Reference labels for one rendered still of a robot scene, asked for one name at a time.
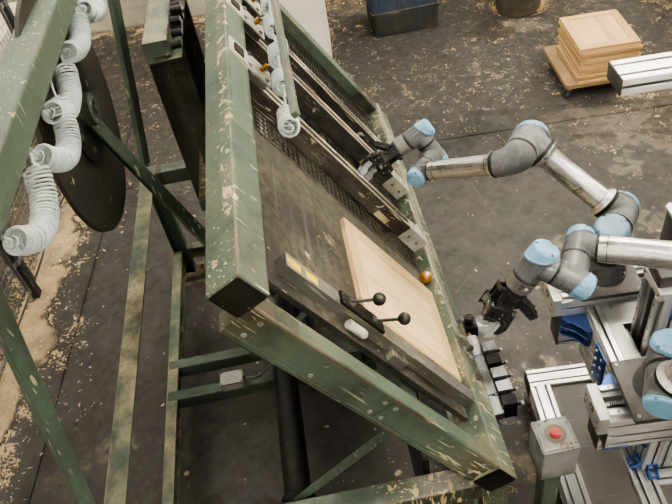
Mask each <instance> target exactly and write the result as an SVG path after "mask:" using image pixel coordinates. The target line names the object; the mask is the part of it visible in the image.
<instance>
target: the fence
mask: <svg viewBox="0 0 672 504"><path fill-rule="evenodd" d="M288 257H289V258H291V259H292V260H293V261H295V262H296V263H297V264H299V265H300V266H301V272H302V273H300V272H299V271H298V270H296V269H295V268H294V267H292V266H291V265H289V259H288ZM275 269H276V273H277V274H278V275H279V276H281V277H282V278H284V279H285V280H286V281H288V282H289V283H291V284H292V285H294V286H295V287H296V288H298V289H299V290H301V291H302V292H303V293H305V294H306V295H308V296H309V297H310V298H312V299H313V300H315V301H316V302H317V303H319V304H320V305H322V306H323V307H325V308H326V309H327V310H329V311H330V312H332V313H333V314H334V315H336V316H337V317H339V318H340V319H341V320H343V321H344V322H346V321H347V320H348V319H352V320H353V321H354V322H356V323H357V324H359V325H360V326H361V327H363V328H364V329H365V330H366V331H368V337H367V338H368V339H370V340H371V341H373V342H374V343H375V344H377V345H378V346H380V347H381V348H382V349H384V350H385V349H387V348H389V347H390V346H393V347H395V348H396V349H398V350H399V351H400V352H402V353H403V354H405V357H406V361H407V364H408V365H407V366H408V367H409V368H411V369H412V370H413V371H415V372H416V373H418V374H419V375H420V376H422V377H423V378H425V379H426V380H428V381H429V382H430V383H432V384H433V385H435V386H436V387H437V388H439V389H440V390H442V391H443V392H444V393H446V394H447V395H449V396H450V397H452V398H453V399H454V400H456V401H457V402H459V403H460V404H461V405H463V406H464V407H466V406H467V405H469V404H471V403H473V402H474V399H473V396H472V393H471V390H470V389H469V388H467V387H466V386H465V385H463V384H462V383H461V382H459V381H458V380H456V379H455V378H454V377H452V376H451V375H450V374H448V373H447V372H446V371H444V370H443V369H442V368H440V367H439V366H438V365H436V364H435V363H434V362H432V361H431V360H430V359H428V358H427V357H426V356H424V355H423V354H422V353H420V352H419V351H418V350H416V349H415V348H413V347H412V346H411V345H409V344H408V343H407V342H405V341H404V340H403V339H401V338H400V337H399V336H397V335H396V334H395V333H393V332H392V331H391V330H389V329H388V328H387V327H385V326H384V325H383V326H384V330H385V333H384V334H381V333H380V332H379V331H377V330H376V329H375V328H373V327H372V326H370V325H369V324H368V323H366V322H365V321H364V320H362V319H361V318H359V317H358V316H357V315H355V314H354V313H353V312H351V311H350V310H348V309H347V308H346V307H344V306H343V305H342V304H341V303H340V298H339V293H338V291H337V290H336V289H334V288H333V287H332V286H330V285H329V284H328V283H326V282H325V281H323V280H322V279H321V278H319V277H318V276H317V275H315V274H314V273H313V272H311V271H310V270H309V269H307V268H306V267H305V266H303V265H302V264H301V263H299V262H298V261H297V260H295V259H294V258H293V257H291V256H290V255H289V254H287V253H286V252H285V253H284V254H282V255H281V256H280V257H278V258H277V259H275ZM306 270H307V271H308V272H309V273H311V274H312V275H314V276H315V277H316V278H317V279H318V285H319V286H318V285H317V284H315V283H314V282H313V281H311V280H310V279H309V278H307V275H306Z"/></svg>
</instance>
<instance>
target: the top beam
mask: <svg viewBox="0 0 672 504"><path fill-rule="evenodd" d="M229 35H230V36H232V37H233V38H234V39H235V40H236V41H237V42H238V43H239V44H240V45H241V46H242V47H243V48H244V49H245V50H246V43H245V33H244V22H243V19H242V18H241V17H240V16H239V15H238V14H237V13H235V12H234V11H233V10H232V9H231V8H230V6H229V5H228V4H227V3H226V0H205V191H206V298H207V299H208V300H209V301H210V302H212V303H214V304H215V305H217V306H218V307H220V308H222V309H223V310H225V311H226V312H228V313H230V314H231V315H233V316H234V317H236V318H239V317H241V316H243V315H244V314H245V313H247V312H248V311H250V310H251V309H253V308H254V307H255V306H257V305H258V304H260V303H261V302H262V301H264V300H265V299H266V298H267V297H269V283H268V273H267V263H266V252H265V242H264V231H263V221H262V210H261V200H260V189H259V179H258V168H257V158H256V148H255V137H254V127H253V116H252V106H251V95H250V85H249V74H248V68H247V67H246V66H245V65H244V64H243V63H242V62H241V61H240V60H239V59H238V58H237V57H236V56H235V55H233V53H231V52H230V51H229V40H228V36H229Z"/></svg>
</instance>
